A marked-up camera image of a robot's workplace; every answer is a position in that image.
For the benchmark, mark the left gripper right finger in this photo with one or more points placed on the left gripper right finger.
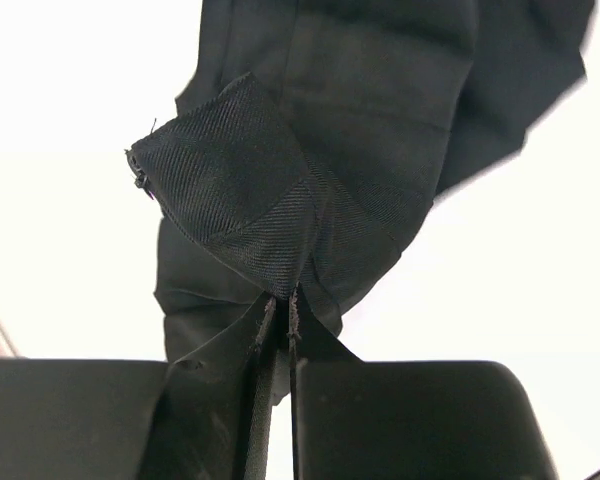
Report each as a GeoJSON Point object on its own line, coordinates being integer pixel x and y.
{"type": "Point", "coordinates": [353, 419]}

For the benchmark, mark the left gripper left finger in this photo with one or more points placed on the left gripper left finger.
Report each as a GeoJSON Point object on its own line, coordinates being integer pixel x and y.
{"type": "Point", "coordinates": [206, 416]}

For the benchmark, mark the black pleated skirt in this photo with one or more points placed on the black pleated skirt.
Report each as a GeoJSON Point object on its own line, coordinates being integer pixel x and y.
{"type": "Point", "coordinates": [314, 137]}

